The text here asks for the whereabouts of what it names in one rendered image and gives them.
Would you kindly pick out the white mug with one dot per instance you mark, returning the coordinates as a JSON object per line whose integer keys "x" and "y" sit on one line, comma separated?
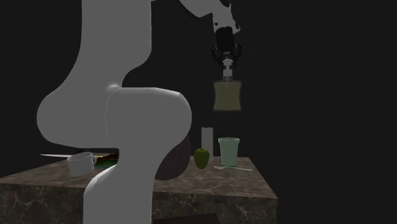
{"x": 80, "y": 165}

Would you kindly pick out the white flat knife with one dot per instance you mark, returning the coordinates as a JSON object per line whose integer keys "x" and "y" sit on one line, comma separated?
{"x": 55, "y": 155}

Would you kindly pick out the white tall cylinder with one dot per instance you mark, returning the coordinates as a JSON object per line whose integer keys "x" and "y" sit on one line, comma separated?
{"x": 207, "y": 139}

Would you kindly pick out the dark brown round object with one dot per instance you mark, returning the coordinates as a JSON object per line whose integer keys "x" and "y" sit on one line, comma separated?
{"x": 175, "y": 163}

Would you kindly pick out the brown marble counter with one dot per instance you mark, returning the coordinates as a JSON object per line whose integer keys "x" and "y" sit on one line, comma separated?
{"x": 217, "y": 189}

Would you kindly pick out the white spoon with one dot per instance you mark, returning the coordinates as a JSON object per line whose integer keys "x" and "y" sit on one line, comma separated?
{"x": 238, "y": 168}

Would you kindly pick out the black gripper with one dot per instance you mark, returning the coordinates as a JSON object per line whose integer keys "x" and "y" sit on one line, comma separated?
{"x": 225, "y": 38}

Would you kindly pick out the green apple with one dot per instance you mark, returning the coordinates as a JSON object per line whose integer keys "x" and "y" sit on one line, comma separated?
{"x": 201, "y": 158}

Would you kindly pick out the olive pump dispenser bottle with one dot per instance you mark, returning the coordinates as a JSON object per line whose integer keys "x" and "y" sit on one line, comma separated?
{"x": 227, "y": 96}

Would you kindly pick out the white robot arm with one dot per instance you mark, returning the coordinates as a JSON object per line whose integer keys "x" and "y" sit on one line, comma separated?
{"x": 124, "y": 118}

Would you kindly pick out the green patterned plate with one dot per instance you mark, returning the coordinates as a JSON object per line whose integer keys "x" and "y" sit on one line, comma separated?
{"x": 107, "y": 162}

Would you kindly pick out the pale green cup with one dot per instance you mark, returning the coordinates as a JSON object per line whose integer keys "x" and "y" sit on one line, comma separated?
{"x": 229, "y": 152}

